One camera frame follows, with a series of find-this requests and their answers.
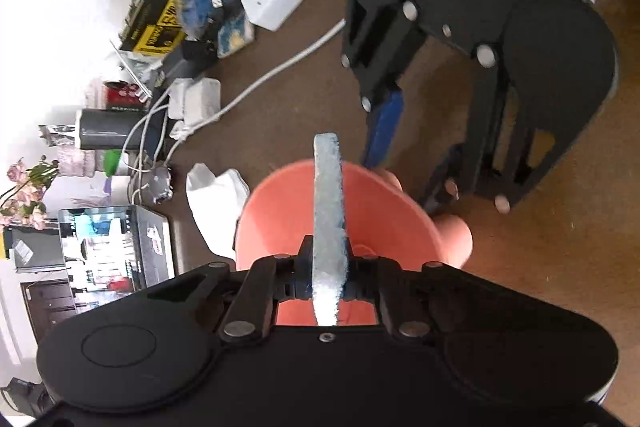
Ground open laptop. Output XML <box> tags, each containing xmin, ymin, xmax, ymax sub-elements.
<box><xmin>57</xmin><ymin>205</ymin><xmax>177</xmax><ymax>314</ymax></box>

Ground silver foil packet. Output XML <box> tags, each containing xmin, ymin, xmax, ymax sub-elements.
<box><xmin>39</xmin><ymin>123</ymin><xmax>77</xmax><ymax>146</ymax></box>

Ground blue and white packet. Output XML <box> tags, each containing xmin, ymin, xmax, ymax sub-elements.
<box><xmin>216</xmin><ymin>11</ymin><xmax>256</xmax><ymax>58</ymax></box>

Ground blue sponge pad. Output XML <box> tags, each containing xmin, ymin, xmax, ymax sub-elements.
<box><xmin>311</xmin><ymin>133</ymin><xmax>349</xmax><ymax>328</ymax></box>

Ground pink flowers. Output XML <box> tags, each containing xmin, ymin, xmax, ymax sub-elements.
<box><xmin>0</xmin><ymin>158</ymin><xmax>62</xmax><ymax>229</ymax></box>

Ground black and yellow box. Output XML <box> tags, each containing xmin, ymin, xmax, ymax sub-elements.
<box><xmin>119</xmin><ymin>0</ymin><xmax>190</xmax><ymax>56</ymax></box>

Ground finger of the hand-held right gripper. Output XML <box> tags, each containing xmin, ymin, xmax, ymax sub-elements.
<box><xmin>340</xmin><ymin>0</ymin><xmax>427</xmax><ymax>169</ymax></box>
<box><xmin>421</xmin><ymin>47</ymin><xmax>588</xmax><ymax>214</ymax></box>

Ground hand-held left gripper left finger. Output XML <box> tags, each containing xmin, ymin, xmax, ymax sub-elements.
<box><xmin>147</xmin><ymin>234</ymin><xmax>315</xmax><ymax>343</ymax></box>

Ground white cable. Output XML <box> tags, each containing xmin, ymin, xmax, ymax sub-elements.
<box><xmin>122</xmin><ymin>19</ymin><xmax>347</xmax><ymax>202</ymax></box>

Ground grey cylindrical tumbler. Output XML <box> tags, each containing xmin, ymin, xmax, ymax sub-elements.
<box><xmin>74</xmin><ymin>108</ymin><xmax>168</xmax><ymax>152</ymax></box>

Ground grey box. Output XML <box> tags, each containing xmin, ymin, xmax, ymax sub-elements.
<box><xmin>1</xmin><ymin>226</ymin><xmax>67</xmax><ymax>274</ymax></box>

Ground white power adapter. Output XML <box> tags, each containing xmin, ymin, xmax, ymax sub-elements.
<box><xmin>167</xmin><ymin>77</ymin><xmax>222</xmax><ymax>122</ymax></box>

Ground white tissue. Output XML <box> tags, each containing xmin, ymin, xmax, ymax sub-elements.
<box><xmin>185</xmin><ymin>162</ymin><xmax>251</xmax><ymax>261</ymax></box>

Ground pink lace container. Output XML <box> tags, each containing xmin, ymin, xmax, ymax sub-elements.
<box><xmin>54</xmin><ymin>144</ymin><xmax>99</xmax><ymax>178</ymax></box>

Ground red can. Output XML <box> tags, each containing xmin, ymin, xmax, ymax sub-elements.
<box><xmin>102</xmin><ymin>80</ymin><xmax>152</xmax><ymax>110</ymax></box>

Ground pink bowl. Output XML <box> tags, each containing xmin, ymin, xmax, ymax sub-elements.
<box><xmin>234</xmin><ymin>159</ymin><xmax>474</xmax><ymax>328</ymax></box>

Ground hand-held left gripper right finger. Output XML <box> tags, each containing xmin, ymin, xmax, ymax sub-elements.
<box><xmin>345</xmin><ymin>242</ymin><xmax>467</xmax><ymax>341</ymax></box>

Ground brown wooden cabinet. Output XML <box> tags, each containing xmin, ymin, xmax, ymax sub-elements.
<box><xmin>20</xmin><ymin>279</ymin><xmax>77</xmax><ymax>344</ymax></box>

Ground white bottle with purple label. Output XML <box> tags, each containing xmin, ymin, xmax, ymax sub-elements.
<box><xmin>102</xmin><ymin>173</ymin><xmax>133</xmax><ymax>208</ymax></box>

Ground crumpled silver foil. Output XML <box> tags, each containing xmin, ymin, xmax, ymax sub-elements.
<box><xmin>148</xmin><ymin>163</ymin><xmax>174</xmax><ymax>204</ymax></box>

